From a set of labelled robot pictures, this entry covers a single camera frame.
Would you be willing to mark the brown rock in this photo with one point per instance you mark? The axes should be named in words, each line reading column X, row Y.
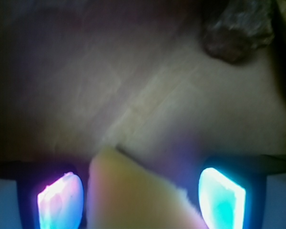
column 232, row 29

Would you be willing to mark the brown paper bag bin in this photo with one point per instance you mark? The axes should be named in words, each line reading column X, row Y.
column 77, row 75

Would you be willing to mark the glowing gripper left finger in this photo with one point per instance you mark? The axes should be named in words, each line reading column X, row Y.
column 50, row 196

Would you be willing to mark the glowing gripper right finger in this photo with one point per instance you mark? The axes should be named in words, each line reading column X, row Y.
column 232, row 192

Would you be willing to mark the yellow sponge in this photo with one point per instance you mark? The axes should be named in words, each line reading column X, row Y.
column 121, row 194

